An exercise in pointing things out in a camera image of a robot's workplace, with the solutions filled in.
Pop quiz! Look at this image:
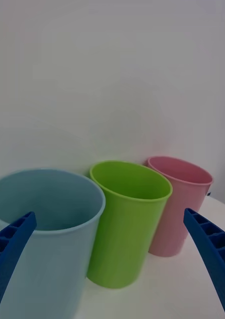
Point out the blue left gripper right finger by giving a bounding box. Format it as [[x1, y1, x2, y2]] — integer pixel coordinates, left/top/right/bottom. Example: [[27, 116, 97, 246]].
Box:
[[183, 207, 225, 319]]

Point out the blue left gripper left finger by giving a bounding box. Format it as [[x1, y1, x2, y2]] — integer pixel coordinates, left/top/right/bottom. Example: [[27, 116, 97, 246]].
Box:
[[0, 211, 38, 319]]

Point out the pale blue plastic bin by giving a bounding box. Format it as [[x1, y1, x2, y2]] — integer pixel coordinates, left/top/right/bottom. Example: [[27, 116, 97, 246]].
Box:
[[0, 168, 107, 319]]

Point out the pink plastic bin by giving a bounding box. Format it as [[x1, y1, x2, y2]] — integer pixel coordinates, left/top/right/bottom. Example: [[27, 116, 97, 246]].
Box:
[[144, 156, 215, 258]]

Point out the green plastic bin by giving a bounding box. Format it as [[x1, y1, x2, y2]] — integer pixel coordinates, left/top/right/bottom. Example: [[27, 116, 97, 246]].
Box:
[[86, 160, 173, 290]]

